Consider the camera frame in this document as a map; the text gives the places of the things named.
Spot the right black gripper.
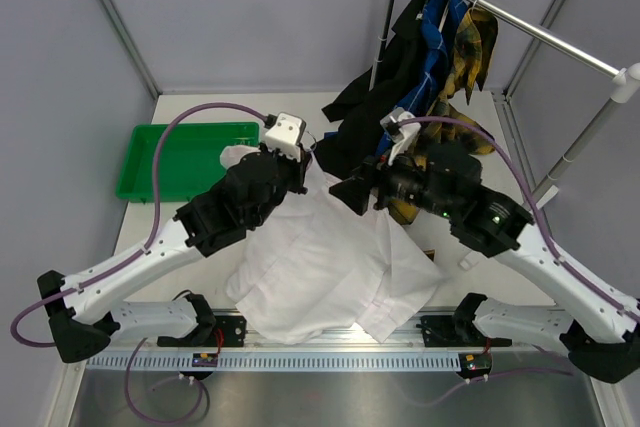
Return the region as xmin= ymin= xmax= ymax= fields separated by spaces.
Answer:
xmin=329 ymin=140 xmax=458 ymax=221

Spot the white shirt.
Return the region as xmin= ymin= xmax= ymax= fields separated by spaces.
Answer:
xmin=226 ymin=162 xmax=445 ymax=344

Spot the pink hanger with metal hook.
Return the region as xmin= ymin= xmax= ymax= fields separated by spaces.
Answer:
xmin=303 ymin=131 xmax=318 ymax=153

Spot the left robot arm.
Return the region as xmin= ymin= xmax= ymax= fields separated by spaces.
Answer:
xmin=37 ymin=151 xmax=310 ymax=364

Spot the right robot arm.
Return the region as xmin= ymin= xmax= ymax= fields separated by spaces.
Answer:
xmin=329 ymin=143 xmax=639 ymax=384

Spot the black shirt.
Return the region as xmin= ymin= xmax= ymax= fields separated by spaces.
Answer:
xmin=315 ymin=0 xmax=426 ymax=179

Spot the yellow plaid shirt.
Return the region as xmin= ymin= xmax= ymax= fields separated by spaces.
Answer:
xmin=384 ymin=7 xmax=499 ymax=263

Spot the blue plaid shirt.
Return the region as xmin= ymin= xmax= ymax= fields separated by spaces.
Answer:
xmin=377 ymin=0 xmax=464 ymax=158

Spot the green plastic tray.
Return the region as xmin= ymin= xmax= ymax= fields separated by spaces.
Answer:
xmin=115 ymin=122 xmax=260 ymax=203

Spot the metal clothes rack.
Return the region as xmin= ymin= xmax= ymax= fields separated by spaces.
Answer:
xmin=367 ymin=0 xmax=640 ymax=271

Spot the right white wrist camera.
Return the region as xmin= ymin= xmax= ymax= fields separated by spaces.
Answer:
xmin=380 ymin=107 xmax=420 ymax=166

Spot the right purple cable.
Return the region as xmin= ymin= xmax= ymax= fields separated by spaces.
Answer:
xmin=394 ymin=115 xmax=640 ymax=406

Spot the purple cable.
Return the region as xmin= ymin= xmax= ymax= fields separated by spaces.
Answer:
xmin=10 ymin=102 xmax=274 ymax=421
xmin=394 ymin=115 xmax=640 ymax=406

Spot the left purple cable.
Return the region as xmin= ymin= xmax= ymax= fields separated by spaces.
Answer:
xmin=10 ymin=102 xmax=274 ymax=421

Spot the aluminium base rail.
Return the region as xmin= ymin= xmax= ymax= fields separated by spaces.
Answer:
xmin=110 ymin=307 xmax=571 ymax=350

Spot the white slotted cable duct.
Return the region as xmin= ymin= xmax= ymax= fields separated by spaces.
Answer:
xmin=86 ymin=351 xmax=462 ymax=372

